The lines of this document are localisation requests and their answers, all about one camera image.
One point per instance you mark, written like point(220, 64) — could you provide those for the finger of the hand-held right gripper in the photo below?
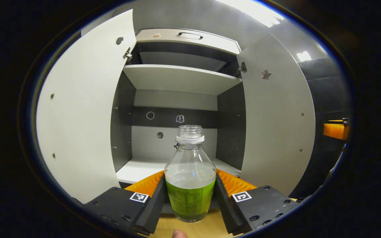
point(336, 130)
point(337, 121)

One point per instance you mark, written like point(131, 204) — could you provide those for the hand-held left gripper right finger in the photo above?
point(230, 211)

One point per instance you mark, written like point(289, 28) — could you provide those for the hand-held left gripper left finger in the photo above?
point(150, 211)

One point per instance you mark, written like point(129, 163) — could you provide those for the clear bottle with green label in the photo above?
point(190, 185)

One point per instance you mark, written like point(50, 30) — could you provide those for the white cabinet door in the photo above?
point(276, 125)
point(84, 115)

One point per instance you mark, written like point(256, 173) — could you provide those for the metal door hinge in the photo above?
point(128, 55)
point(242, 68)

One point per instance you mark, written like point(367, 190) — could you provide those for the grey and white cabinet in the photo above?
point(177, 79)

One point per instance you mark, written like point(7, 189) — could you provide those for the white cabinet drawer front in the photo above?
point(210, 42)

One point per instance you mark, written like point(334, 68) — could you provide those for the small ceiling light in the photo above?
point(304, 56)

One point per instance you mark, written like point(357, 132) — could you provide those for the long ceiling light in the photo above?
point(253, 11)

